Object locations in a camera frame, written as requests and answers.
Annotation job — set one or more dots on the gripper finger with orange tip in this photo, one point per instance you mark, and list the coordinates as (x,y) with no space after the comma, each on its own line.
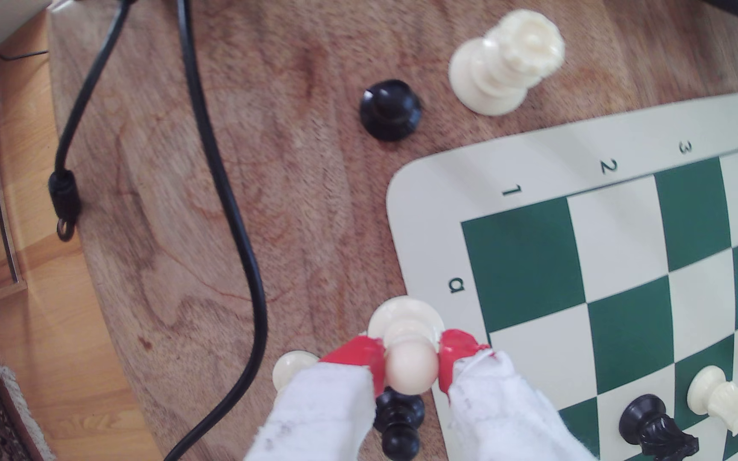
(324,416)
(503,410)

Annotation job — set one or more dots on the white chess pawn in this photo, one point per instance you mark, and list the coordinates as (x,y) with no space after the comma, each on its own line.
(292,368)
(410,365)

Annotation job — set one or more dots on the black chess pawn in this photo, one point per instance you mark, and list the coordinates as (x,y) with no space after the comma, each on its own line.
(401,438)
(390,110)

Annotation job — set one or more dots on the black chess knight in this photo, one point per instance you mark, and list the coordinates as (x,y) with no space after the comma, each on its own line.
(654,426)

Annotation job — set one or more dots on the green and white chess mat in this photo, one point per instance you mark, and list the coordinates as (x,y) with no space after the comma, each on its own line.
(619,243)

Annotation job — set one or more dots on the white chess knight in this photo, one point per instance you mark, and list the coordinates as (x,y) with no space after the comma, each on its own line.
(721,397)

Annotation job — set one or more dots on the white queen chess piece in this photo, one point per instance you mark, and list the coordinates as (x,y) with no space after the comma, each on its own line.
(503,61)

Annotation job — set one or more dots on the metal floor strip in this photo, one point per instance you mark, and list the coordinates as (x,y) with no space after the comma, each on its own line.
(1,179)

